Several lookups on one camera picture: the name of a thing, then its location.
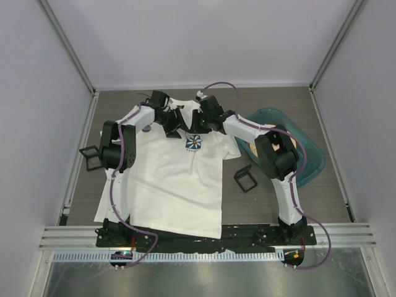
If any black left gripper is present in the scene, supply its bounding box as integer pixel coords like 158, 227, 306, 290
155, 108, 189, 139

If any white t-shirt flower print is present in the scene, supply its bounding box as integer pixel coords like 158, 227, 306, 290
93, 96, 241, 239

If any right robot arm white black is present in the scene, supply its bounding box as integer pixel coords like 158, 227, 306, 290
190, 110, 308, 244

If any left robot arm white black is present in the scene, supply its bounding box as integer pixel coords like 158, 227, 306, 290
96, 100, 185, 247

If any beige plate with bird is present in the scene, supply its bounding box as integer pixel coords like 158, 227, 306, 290
246, 125, 299, 163

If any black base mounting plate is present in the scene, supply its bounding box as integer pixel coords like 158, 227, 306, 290
95, 222, 317, 254

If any teal plastic basin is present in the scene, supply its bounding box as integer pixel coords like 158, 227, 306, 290
246, 108, 325, 187

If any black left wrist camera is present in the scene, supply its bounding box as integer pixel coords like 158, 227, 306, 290
146, 90, 170, 109

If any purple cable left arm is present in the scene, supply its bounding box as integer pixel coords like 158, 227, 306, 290
110, 91, 158, 269

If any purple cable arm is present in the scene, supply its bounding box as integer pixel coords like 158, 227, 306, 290
110, 91, 158, 269
200, 81, 332, 269

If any black frame box right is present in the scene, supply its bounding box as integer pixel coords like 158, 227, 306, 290
234, 164, 258, 194

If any black frame box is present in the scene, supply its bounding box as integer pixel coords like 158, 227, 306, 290
234, 164, 258, 194
79, 145, 103, 172

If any black frame box left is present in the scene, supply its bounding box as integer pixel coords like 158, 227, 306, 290
79, 145, 103, 172

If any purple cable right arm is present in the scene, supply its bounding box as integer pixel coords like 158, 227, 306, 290
200, 81, 332, 269

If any white slotted cable duct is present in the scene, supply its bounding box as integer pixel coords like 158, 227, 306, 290
53, 250, 284, 263

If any aluminium frame rail front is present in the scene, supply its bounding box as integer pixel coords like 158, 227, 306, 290
38, 222, 377, 250

